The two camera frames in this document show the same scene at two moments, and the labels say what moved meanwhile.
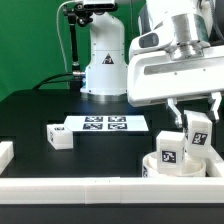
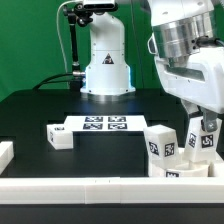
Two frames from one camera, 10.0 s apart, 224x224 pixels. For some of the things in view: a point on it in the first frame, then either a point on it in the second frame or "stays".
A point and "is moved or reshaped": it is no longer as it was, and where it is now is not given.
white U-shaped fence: x=112 y=189 stays
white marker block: x=198 y=128 is moved or reshaped
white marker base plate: x=93 y=123 stays
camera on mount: x=99 y=5 stays
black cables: x=37 y=86 stays
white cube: x=171 y=149 is moved or reshaped
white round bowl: x=191 y=167 is moved or reshaped
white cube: x=60 y=136 stays
